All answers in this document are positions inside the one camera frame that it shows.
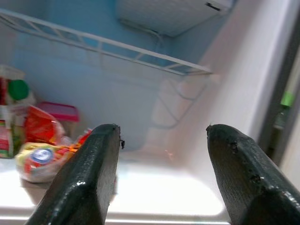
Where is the white freezer compartment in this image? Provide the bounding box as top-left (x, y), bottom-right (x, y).
top-left (116, 0), bottom-right (233, 38)

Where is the clear blue badge snack bag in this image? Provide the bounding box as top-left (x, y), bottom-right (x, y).
top-left (15, 127), bottom-right (95, 184)

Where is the pink lidded plastic container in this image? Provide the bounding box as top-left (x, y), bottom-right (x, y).
top-left (38, 101), bottom-right (80, 139)

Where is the green labelled bottle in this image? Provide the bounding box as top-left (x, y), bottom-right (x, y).
top-left (273, 90), bottom-right (296, 130)

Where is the red green carton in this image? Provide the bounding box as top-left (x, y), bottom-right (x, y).
top-left (0, 65), bottom-right (27, 159)

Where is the white wire fridge shelf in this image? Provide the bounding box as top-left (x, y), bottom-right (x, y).
top-left (0, 8), bottom-right (214, 77)

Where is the green capped bottle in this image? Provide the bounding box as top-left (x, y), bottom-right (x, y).
top-left (6, 79), bottom-right (36, 106)

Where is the red white snack packet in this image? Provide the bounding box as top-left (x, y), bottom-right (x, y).
top-left (24, 105), bottom-right (66, 146)

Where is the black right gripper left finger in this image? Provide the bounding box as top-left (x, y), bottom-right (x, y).
top-left (24, 123), bottom-right (126, 225)

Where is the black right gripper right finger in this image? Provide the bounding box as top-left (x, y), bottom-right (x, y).
top-left (206, 124), bottom-right (300, 225)

